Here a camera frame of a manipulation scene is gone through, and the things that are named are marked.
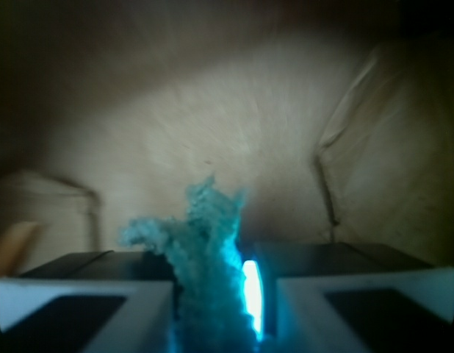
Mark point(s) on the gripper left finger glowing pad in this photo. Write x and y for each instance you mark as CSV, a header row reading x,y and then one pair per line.
x,y
90,302

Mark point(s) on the blue-green knitted cloth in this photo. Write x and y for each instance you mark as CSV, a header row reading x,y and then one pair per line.
x,y
202,250

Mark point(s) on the brown crumpled paper bag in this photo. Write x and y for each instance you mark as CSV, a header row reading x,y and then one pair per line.
x,y
332,140

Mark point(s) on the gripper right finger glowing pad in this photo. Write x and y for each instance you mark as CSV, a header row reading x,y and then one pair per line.
x,y
349,297

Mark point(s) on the wooden spoon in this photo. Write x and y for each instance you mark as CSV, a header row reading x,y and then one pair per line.
x,y
15,244

